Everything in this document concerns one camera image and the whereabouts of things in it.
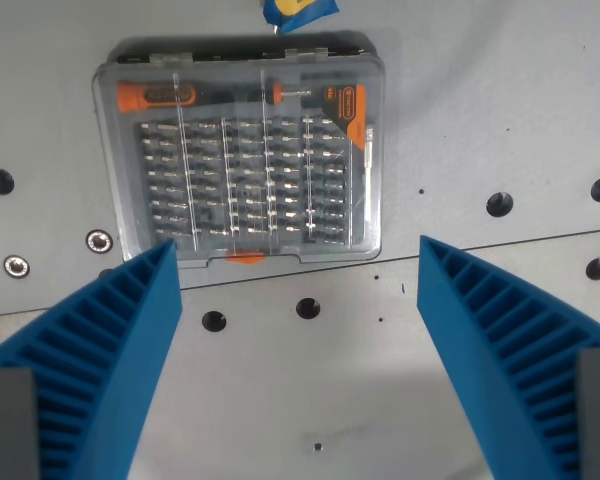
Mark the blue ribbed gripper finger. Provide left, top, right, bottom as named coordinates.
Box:
left=0, top=238, right=184, bottom=480
left=416, top=235, right=600, bottom=480

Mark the blue yellow bag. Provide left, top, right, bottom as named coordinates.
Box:
left=260, top=0, right=341, bottom=34

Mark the silver socket head screw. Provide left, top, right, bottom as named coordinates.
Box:
left=3, top=254, right=31, bottom=279
left=85, top=229, right=113, bottom=255

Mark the silver extension bar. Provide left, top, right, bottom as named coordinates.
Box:
left=363, top=126, right=377, bottom=224

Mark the clear screwdriver bit set case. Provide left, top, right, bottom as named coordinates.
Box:
left=91, top=29, right=385, bottom=270

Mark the orange short bit adapter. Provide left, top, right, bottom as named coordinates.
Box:
left=271, top=83, right=313, bottom=105

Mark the orange black screwdriver handle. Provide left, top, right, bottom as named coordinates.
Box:
left=116, top=81, right=266, bottom=112

